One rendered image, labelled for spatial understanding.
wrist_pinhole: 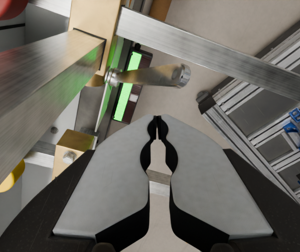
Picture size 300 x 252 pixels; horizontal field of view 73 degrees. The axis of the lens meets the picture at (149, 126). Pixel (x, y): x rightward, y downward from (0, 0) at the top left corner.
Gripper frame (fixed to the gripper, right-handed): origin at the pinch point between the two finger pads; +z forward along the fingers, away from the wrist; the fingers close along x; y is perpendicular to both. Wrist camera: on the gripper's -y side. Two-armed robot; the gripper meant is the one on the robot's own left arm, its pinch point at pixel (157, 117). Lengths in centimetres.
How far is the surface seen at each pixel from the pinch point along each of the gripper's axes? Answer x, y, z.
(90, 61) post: -6.1, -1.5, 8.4
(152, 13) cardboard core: -1, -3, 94
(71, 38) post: -7.9, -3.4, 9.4
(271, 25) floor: 58, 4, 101
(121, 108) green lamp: -7.6, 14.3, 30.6
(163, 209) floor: 7, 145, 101
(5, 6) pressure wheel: -13.6, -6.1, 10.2
